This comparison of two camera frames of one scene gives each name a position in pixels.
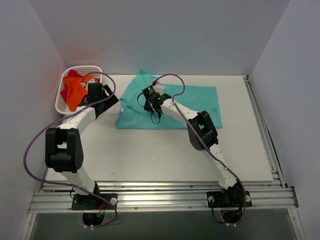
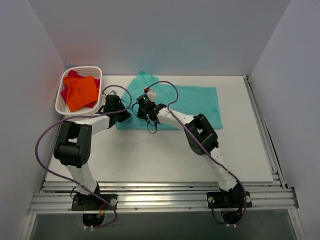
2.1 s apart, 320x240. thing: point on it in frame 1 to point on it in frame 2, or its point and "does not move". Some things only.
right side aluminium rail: (265, 133) does not move
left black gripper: (85, 100) to (123, 116)
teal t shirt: (131, 115) does not move
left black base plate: (91, 202) does not move
